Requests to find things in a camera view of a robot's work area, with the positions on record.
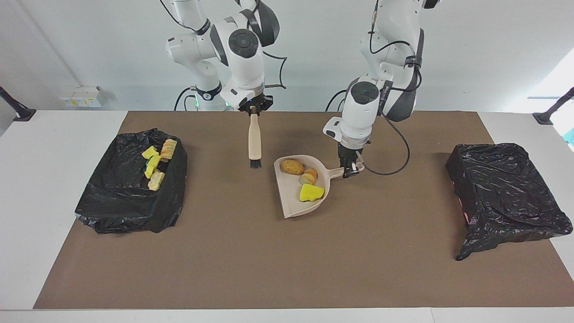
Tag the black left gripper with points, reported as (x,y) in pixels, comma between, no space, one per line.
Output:
(348,156)

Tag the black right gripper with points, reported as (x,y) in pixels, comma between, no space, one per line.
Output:
(256,102)

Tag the beige brush black bristles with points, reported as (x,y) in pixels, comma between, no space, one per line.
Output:
(255,143)

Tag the pale dumpling toy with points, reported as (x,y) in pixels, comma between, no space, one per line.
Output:
(309,176)
(156,181)

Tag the yellow sponge piece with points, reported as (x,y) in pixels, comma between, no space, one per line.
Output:
(150,153)
(310,193)

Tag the brown bread roll toy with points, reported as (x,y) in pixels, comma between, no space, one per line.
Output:
(292,167)

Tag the beige plastic dustpan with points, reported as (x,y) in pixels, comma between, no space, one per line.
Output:
(293,202)

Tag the orange croissant toy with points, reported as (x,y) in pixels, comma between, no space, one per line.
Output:
(168,150)

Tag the yellow sponge green backing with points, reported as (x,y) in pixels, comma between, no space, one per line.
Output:
(151,167)

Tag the black bag bin pink rim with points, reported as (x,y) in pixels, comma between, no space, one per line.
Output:
(502,193)

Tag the black trash bag bin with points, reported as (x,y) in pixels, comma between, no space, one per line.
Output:
(125,202)

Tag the brown table mat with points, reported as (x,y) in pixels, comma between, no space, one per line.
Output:
(287,287)

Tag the black clamp stand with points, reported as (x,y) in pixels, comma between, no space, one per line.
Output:
(22,114)
(545,118)

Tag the teal object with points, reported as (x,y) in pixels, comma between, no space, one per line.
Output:
(570,137)

